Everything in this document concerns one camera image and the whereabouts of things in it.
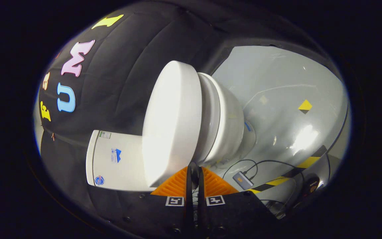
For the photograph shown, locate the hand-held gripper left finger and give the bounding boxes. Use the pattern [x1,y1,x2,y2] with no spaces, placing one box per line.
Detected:
[100,162,195,239]

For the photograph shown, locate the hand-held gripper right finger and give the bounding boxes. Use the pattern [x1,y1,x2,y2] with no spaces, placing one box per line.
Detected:
[195,165,279,239]

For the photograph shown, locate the white toilet tank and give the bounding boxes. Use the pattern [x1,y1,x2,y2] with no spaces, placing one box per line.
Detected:
[86,129,157,192]

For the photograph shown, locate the white toilet bowl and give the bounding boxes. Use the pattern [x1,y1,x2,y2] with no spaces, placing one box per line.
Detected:
[204,76,257,166]

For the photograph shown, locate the white toilet seat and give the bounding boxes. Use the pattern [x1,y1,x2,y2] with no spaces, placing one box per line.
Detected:
[193,72,222,164]

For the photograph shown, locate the small grey device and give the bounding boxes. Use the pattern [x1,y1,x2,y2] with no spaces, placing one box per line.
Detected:
[232,171,254,191]

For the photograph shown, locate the black orange device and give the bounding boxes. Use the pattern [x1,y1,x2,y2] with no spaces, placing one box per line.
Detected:
[302,173,321,197]

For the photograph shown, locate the yellow black hazard tape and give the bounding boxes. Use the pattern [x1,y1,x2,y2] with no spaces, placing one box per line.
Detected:
[246,145,328,195]

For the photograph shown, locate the yellow diamond floor sticker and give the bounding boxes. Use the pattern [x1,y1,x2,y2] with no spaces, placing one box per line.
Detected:
[298,99,313,114]

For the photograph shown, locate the black backdrop cloth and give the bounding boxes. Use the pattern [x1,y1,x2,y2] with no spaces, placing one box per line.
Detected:
[36,0,344,223]

